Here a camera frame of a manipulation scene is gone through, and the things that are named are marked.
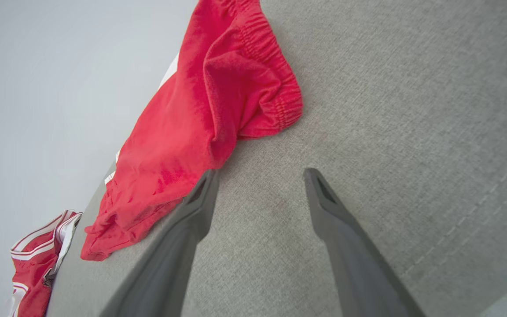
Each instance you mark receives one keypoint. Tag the red shorts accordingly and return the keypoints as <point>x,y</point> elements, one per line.
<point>192,123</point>

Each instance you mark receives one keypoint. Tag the grey fabric sofa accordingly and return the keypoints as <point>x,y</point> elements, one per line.
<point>390,110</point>

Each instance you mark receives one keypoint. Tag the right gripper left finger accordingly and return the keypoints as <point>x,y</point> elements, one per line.
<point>170,255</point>

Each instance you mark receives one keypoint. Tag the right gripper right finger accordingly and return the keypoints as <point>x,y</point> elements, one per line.
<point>354,255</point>

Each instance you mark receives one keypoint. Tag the red and white jersey shirt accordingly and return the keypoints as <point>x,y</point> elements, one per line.
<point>33,264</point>

